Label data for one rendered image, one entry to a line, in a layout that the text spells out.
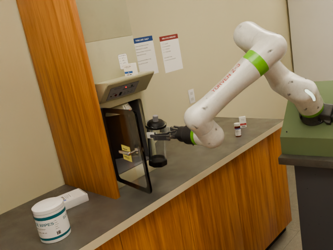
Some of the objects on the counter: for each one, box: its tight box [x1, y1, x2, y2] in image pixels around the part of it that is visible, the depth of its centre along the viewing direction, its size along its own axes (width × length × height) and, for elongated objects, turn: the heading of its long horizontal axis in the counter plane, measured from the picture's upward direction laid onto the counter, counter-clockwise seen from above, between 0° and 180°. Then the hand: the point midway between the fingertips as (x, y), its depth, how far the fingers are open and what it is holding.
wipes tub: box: [31, 197, 71, 244], centre depth 151 cm, size 13×13×15 cm
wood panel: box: [16, 0, 120, 199], centre depth 178 cm, size 49×3×140 cm, turn 82°
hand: (156, 132), depth 180 cm, fingers closed on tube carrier, 9 cm apart
